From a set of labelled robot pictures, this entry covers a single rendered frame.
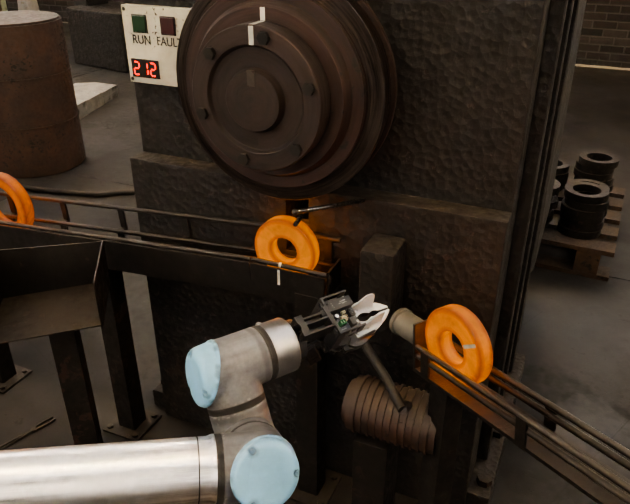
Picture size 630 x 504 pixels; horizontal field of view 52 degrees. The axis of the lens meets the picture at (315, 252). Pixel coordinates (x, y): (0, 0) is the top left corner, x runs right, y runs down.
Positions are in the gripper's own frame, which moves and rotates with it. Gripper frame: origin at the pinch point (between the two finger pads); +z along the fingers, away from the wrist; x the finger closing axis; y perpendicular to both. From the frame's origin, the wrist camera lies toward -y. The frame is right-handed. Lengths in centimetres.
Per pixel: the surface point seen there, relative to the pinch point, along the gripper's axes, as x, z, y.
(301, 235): 30.5, 5.9, -18.3
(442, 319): -4.9, 12.7, -2.0
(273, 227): 36.0, 2.2, -20.9
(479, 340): -12.5, 13.1, 2.9
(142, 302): 93, 3, -145
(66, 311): 46, -41, -49
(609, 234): 28, 191, -87
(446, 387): -15.0, 11.2, -10.6
